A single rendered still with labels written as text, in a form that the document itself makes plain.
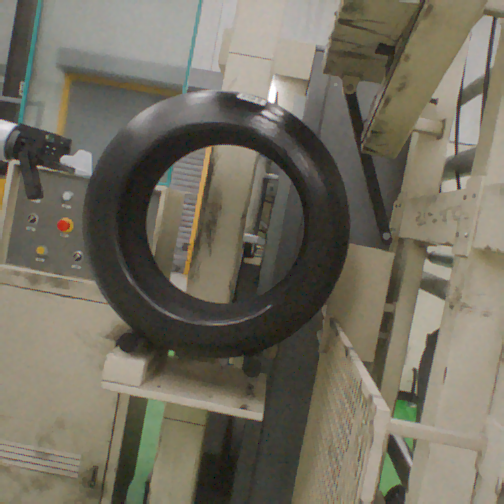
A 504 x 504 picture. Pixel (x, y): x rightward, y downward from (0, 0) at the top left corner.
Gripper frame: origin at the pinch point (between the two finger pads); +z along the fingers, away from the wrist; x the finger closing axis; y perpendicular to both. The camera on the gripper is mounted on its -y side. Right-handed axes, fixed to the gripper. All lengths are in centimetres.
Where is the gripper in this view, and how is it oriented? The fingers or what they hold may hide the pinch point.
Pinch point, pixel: (93, 178)
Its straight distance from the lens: 150.6
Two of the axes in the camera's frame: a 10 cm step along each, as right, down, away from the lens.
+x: 0.5, -0.4, 10.0
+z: 9.5, 3.0, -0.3
